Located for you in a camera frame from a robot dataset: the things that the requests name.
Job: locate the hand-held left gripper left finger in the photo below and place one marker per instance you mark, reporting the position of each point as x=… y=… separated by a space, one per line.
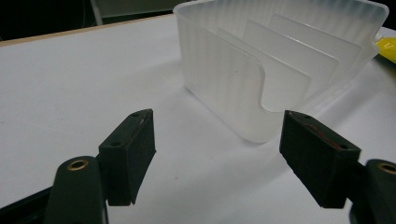
x=124 y=155

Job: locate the translucent plastic divided organizer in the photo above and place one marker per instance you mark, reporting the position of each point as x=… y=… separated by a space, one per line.
x=280 y=62

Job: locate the yellow object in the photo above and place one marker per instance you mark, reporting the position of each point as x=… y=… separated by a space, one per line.
x=387 y=48

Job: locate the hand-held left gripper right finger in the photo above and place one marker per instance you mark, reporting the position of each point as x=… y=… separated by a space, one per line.
x=317 y=155

